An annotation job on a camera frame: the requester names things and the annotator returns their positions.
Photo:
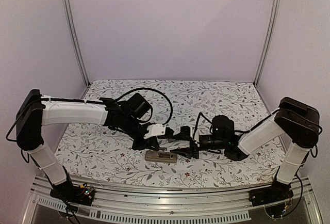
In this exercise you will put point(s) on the aluminium frame post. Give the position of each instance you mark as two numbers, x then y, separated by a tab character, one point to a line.
267	42
75	43

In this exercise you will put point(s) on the right aluminium frame post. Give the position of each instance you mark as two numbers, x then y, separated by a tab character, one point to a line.
267	42

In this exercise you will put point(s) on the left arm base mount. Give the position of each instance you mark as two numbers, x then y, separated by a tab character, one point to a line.
73	194

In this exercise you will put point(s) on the left aluminium frame post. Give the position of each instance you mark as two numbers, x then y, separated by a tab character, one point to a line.
75	43

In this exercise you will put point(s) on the aluminium front rail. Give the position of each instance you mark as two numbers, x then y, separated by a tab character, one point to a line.
122	203

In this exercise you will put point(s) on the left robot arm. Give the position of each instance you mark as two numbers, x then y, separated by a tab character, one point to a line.
117	114

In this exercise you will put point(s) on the beige remote control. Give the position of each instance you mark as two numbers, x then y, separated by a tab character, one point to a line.
162	157

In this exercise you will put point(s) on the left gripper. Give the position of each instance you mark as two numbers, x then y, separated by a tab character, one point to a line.
151	143

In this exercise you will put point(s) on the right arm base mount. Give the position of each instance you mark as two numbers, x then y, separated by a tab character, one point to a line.
275	199

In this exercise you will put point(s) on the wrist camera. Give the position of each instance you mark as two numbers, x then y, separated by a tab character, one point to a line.
156	130
195	135

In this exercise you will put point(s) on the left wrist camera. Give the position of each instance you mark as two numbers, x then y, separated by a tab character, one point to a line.
156	130

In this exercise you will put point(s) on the floral tablecloth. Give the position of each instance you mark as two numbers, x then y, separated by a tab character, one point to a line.
96	152

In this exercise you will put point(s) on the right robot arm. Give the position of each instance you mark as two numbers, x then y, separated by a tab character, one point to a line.
293	118

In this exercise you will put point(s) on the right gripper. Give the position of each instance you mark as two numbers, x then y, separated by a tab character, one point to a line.
187	152

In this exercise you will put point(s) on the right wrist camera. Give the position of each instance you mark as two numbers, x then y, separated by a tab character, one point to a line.
195	135

